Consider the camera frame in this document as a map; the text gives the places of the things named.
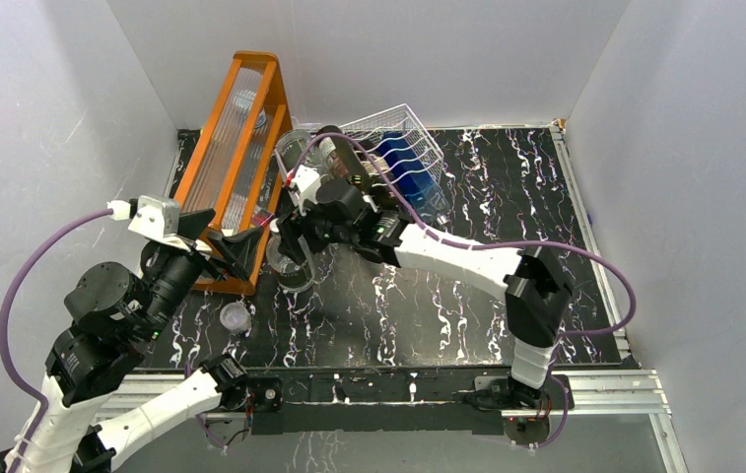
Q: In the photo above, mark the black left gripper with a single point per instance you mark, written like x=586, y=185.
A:
x=237, y=249

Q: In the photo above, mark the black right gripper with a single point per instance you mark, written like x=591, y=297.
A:
x=290, y=233

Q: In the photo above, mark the clear glass jar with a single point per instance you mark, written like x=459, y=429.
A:
x=291, y=276

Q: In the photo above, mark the olive green wine bottle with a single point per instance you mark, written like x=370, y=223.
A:
x=344, y=163

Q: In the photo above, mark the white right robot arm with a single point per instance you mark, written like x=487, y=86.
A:
x=529, y=281

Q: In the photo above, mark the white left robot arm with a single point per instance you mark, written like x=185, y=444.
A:
x=114, y=310

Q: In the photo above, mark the box of coloured markers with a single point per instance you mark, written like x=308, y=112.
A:
x=262, y=218

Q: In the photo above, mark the orange wooden shelf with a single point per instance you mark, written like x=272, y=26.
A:
x=232, y=168

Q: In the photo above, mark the small clear plastic cup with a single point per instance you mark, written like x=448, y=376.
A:
x=236, y=318

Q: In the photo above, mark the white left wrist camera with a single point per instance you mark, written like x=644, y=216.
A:
x=154, y=218

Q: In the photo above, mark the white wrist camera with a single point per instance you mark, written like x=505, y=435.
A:
x=303, y=187
x=154, y=218

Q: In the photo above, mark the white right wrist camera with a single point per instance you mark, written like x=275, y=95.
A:
x=303, y=187

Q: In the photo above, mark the white wire wine rack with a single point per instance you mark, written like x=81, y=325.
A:
x=368, y=132

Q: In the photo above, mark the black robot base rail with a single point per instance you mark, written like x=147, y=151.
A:
x=479, y=400

